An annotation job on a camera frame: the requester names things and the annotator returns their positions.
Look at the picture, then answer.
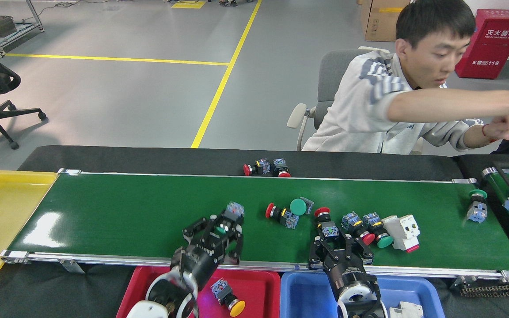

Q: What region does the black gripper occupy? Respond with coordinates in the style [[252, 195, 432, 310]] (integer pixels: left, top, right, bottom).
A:
[[308, 234, 377, 295], [170, 215, 245, 291]]

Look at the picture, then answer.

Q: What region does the blue plastic tray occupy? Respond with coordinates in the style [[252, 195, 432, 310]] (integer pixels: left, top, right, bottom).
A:
[[280, 271, 446, 318]]

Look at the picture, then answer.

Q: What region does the brown cardboard box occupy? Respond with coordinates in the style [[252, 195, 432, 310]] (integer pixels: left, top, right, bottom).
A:
[[360, 0, 414, 42]]

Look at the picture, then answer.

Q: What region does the dark grey equipment box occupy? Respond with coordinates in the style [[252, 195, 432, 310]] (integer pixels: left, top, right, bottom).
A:
[[0, 15, 18, 38]]

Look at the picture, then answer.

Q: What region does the metal frame rack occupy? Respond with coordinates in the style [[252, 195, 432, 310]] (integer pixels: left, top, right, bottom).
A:
[[0, 0, 45, 58]]

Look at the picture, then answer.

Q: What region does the long green conveyor belt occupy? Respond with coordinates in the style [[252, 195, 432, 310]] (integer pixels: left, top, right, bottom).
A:
[[0, 168, 509, 283]]

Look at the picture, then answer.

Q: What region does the red fire extinguisher box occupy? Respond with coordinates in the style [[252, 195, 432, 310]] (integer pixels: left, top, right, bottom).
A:
[[455, 9, 509, 80]]

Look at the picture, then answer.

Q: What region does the grey office chair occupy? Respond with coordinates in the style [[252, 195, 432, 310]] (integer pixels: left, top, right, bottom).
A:
[[287, 46, 390, 151]]

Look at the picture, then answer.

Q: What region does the yellow mushroom push button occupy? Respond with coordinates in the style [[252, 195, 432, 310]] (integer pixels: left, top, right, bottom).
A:
[[210, 278, 245, 318]]

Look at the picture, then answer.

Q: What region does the red plastic tray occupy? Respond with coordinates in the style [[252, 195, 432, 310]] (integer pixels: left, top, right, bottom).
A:
[[116, 265, 281, 318]]

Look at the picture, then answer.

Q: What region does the black drive chain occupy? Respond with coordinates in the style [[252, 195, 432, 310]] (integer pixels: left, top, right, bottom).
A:
[[451, 275, 509, 297]]

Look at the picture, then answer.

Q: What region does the yellow plastic tray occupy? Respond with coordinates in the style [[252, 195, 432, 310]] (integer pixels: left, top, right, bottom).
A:
[[0, 170, 58, 280]]

